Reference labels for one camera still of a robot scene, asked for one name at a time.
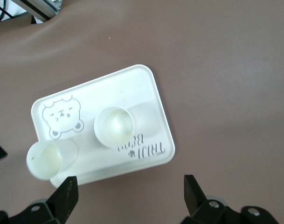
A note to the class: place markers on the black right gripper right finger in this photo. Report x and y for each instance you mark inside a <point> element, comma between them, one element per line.
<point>202,210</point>

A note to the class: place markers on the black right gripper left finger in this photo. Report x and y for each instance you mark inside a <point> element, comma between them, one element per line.
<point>57,205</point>

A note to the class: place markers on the aluminium camera post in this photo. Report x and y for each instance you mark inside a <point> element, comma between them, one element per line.
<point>39,9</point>

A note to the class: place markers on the white bear print tray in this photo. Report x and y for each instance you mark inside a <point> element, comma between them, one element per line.
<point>132,98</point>

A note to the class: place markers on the white plastic cup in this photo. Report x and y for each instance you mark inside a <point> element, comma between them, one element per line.
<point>113,127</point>
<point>46,161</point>

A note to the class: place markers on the brown table mat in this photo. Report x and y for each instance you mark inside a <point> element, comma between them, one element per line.
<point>202,70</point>

